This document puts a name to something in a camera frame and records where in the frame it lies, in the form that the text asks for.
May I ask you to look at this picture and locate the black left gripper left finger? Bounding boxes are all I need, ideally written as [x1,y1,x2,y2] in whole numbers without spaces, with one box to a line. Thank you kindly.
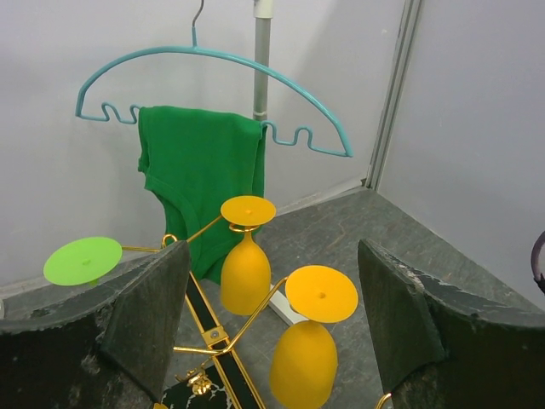
[1,241,191,408]

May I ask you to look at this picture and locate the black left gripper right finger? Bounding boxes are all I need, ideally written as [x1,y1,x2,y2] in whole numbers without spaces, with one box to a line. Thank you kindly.
[358,239,544,408]

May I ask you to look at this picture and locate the lime green wine glass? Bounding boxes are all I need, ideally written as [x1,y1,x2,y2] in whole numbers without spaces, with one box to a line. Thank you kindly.
[43,237,123,286]

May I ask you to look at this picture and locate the gold wine glass rack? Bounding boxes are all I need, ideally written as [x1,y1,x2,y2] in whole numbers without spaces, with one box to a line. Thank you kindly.
[121,215,393,409]

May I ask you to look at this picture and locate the orange wine glass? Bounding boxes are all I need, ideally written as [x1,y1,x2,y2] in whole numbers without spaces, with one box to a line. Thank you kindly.
[221,195,277,315]
[269,265,359,408]

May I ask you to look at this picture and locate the silver white clothes rail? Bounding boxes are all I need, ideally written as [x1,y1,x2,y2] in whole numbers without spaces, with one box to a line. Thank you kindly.
[0,0,310,325]

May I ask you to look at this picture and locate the green cloth on hanger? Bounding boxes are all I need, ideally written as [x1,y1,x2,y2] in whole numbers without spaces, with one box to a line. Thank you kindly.
[138,106,266,283]

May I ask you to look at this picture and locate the teal wire clothes hanger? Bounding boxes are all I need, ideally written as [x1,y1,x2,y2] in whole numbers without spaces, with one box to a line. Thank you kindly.
[75,0,354,158]

